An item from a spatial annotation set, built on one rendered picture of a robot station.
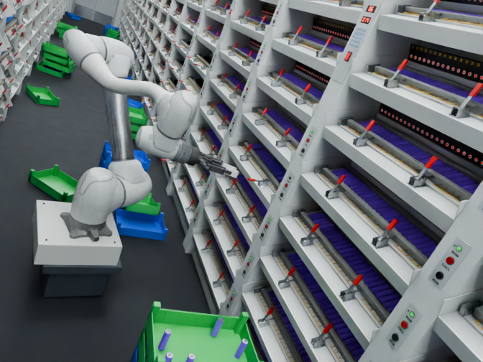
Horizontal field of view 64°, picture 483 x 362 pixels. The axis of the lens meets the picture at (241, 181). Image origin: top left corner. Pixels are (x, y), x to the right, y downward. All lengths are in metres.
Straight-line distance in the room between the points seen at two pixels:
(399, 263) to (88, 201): 1.20
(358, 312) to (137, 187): 1.11
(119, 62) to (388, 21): 1.12
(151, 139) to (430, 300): 1.02
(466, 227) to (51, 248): 1.43
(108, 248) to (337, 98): 1.11
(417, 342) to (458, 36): 0.76
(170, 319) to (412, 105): 0.92
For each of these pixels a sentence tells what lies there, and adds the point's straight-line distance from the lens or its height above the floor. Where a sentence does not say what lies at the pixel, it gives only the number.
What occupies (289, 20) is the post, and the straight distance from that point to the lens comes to 2.04.
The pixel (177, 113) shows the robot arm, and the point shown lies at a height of 0.98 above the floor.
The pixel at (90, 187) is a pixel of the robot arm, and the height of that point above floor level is 0.53.
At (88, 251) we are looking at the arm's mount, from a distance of 1.76.
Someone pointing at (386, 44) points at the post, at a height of 1.45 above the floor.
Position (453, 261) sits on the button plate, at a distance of 0.99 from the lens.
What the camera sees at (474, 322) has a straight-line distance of 1.04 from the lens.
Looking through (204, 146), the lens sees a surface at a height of 0.55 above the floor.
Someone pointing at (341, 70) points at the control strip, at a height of 1.32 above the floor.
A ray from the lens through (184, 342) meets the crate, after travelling 1.21.
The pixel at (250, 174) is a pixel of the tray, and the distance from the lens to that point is 1.81.
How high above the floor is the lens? 1.33
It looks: 21 degrees down
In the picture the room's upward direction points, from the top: 23 degrees clockwise
